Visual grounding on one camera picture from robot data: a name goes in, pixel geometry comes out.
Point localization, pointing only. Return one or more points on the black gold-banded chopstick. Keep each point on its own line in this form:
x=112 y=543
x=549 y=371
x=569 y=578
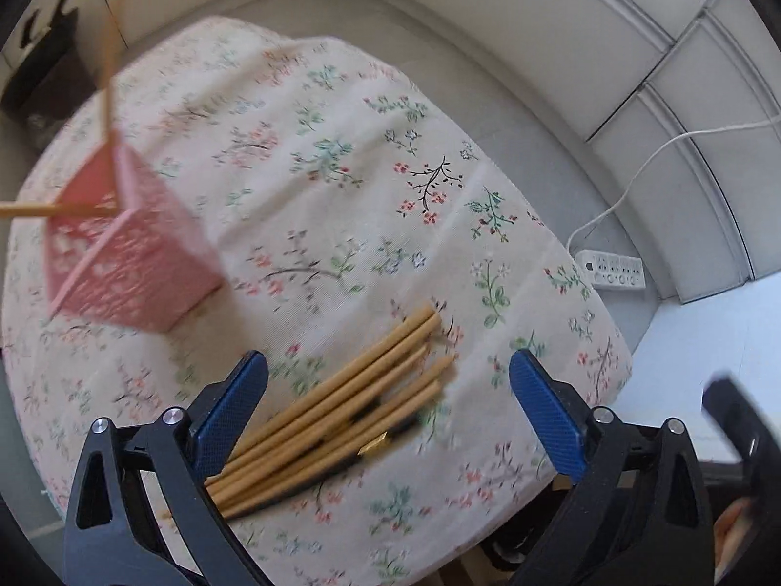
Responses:
x=365 y=445

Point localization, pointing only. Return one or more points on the person's hand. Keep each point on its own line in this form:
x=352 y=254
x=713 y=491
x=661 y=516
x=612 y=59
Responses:
x=730 y=530

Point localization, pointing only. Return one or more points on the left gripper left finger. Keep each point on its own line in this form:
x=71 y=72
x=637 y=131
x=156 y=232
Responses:
x=111 y=534

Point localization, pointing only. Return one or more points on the black wok with lid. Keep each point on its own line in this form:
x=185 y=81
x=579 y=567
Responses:
x=40 y=18

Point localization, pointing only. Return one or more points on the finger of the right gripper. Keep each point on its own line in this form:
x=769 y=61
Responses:
x=754 y=442

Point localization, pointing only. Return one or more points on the white power strip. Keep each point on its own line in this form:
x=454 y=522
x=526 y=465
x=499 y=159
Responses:
x=608 y=271

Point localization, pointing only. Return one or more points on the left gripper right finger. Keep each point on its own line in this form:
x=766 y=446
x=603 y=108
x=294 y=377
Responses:
x=637 y=512

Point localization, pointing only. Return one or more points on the pink perforated utensil basket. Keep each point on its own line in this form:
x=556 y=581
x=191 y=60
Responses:
x=144 y=268

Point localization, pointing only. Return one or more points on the white kitchen cabinets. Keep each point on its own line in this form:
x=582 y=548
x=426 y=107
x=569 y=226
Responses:
x=609 y=76

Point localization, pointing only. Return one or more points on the floral tablecloth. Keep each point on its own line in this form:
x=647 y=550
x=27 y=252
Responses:
x=340 y=200

